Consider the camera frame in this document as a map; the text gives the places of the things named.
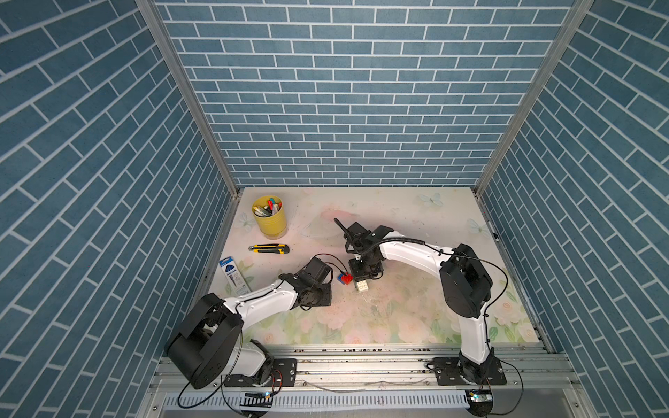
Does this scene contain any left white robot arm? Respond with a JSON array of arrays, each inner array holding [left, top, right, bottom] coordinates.
[[165, 274, 332, 389]]

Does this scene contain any blue white small box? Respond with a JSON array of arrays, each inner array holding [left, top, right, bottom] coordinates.
[[220, 257, 250, 296]]

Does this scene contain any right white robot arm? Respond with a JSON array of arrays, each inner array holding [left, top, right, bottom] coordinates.
[[345, 233, 495, 384]]

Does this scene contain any white square lego brick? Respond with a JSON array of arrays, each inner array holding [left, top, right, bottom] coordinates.
[[355, 280, 369, 293]]

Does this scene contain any aluminium mounting rail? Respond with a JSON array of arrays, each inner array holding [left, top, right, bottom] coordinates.
[[138, 344, 594, 417]]

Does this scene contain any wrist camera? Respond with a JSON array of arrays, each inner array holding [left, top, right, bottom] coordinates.
[[297, 256, 333, 287], [344, 222, 394, 252]]

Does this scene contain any yellow black utility knife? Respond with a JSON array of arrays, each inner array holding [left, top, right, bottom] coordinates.
[[248, 243, 290, 254]]

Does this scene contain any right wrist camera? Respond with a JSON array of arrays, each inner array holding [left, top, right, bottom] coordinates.
[[344, 222, 394, 252]]

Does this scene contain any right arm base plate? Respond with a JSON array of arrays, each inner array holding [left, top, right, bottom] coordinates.
[[425, 355, 507, 386]]

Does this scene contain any floral table mat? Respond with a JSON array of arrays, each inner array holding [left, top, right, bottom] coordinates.
[[222, 187, 538, 346]]

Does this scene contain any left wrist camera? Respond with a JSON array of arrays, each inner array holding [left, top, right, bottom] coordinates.
[[297, 256, 333, 287]]

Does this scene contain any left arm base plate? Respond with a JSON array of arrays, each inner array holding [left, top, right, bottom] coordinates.
[[223, 358, 298, 389]]

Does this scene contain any yellow pen cup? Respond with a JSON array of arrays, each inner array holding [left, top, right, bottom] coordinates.
[[252, 195, 287, 240]]

